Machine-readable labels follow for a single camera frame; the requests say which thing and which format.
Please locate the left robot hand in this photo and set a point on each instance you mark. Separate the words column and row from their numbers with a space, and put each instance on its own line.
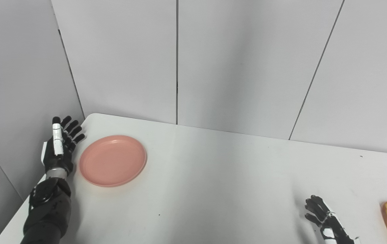
column 59, row 149

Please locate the pink plate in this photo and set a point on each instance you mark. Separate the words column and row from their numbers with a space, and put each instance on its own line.
column 113, row 160

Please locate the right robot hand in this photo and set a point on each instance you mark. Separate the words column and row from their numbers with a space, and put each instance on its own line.
column 329, row 223

